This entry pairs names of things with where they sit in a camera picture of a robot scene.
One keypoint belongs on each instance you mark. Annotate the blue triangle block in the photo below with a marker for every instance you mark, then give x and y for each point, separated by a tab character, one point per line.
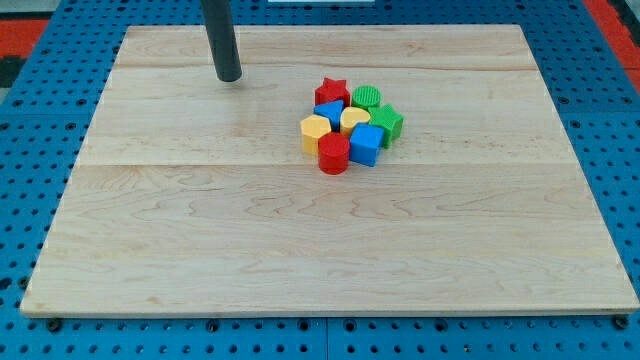
331	110

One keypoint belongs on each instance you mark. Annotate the yellow heart block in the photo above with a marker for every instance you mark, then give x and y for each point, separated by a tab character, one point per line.
350	117

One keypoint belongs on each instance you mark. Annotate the green cylinder block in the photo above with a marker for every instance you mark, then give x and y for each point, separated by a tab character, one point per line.
365	97

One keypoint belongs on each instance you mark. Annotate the light wooden board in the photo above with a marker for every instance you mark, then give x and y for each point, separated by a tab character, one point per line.
192	198

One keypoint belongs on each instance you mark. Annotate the blue cube block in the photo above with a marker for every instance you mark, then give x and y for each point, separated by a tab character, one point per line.
365	143

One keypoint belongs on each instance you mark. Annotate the red cylinder block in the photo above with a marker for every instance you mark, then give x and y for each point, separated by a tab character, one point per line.
333	153

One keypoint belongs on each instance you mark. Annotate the green star block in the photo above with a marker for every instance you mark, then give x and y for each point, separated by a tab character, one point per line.
389	120

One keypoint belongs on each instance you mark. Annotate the yellow hexagon block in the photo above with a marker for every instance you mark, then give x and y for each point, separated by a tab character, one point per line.
312	129

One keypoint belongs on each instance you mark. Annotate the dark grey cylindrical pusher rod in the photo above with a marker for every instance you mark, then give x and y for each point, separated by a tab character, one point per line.
220	31

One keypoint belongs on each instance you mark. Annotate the red star block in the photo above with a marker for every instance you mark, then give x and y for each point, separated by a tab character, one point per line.
332	90

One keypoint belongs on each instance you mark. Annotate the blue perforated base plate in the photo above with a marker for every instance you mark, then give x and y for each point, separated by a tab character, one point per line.
47	112

